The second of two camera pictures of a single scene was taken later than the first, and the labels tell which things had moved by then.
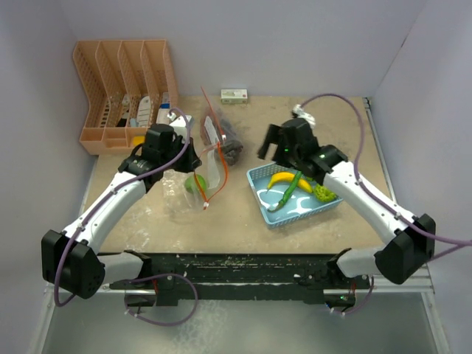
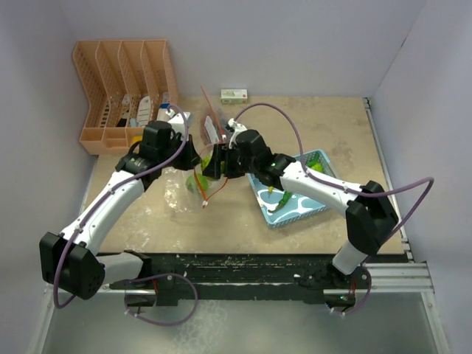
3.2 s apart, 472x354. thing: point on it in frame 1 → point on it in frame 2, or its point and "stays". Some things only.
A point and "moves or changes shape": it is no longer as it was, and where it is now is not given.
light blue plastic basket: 300,203 stays
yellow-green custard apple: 323,193 moves or changes shape
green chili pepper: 289,192 stays
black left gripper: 192,160 stays
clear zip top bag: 223,134 stays
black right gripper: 273,134 → 213,170
